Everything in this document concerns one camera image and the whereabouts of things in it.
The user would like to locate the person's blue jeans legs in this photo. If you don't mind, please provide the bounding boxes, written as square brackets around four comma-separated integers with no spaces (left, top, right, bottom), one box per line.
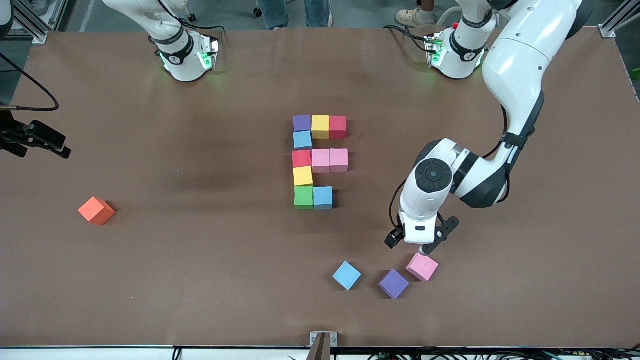
[256,0,333,30]

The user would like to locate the black base cable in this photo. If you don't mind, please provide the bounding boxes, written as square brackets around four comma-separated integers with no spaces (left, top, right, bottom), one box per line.
[165,0,228,37]
[384,25,431,53]

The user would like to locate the person's sandalled foot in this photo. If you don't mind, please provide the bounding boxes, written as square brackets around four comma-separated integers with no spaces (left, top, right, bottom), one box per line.
[395,0,437,29]

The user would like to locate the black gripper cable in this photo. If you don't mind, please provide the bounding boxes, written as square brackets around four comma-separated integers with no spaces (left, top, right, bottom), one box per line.
[0,52,60,112]
[388,179,408,232]

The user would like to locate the black left base cable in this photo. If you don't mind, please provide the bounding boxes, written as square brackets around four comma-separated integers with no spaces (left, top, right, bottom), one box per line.
[384,25,431,53]

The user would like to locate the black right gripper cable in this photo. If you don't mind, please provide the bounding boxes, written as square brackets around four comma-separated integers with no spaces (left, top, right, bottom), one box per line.
[0,52,60,112]

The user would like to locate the orange foam block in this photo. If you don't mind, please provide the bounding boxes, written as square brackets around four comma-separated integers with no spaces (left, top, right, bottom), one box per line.
[78,196,116,226]

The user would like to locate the green foam block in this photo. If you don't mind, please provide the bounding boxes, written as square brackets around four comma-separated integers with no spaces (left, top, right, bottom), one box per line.
[293,185,316,211]

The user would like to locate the pink foam block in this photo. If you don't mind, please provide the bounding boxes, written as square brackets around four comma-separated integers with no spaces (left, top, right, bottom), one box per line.
[311,149,331,175]
[405,252,440,283]
[329,148,350,174]

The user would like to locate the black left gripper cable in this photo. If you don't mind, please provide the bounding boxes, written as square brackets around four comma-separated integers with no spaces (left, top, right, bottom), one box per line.
[388,179,408,232]

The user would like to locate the black right base cable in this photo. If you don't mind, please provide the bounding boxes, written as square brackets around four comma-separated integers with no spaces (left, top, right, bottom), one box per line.
[165,0,228,37]

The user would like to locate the aluminium frame post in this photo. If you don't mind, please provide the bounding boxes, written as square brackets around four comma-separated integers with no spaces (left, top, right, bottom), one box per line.
[12,0,50,45]
[600,0,640,39]

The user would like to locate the metal camera post bracket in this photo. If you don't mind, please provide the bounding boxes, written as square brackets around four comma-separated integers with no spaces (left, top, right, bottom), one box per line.
[307,331,338,360]

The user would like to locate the brown table cover mat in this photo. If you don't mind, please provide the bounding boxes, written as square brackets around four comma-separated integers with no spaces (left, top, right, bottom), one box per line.
[0,26,640,349]

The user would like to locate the yellow foam block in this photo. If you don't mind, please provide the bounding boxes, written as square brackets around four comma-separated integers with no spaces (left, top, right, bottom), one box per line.
[311,115,331,140]
[292,166,314,188]

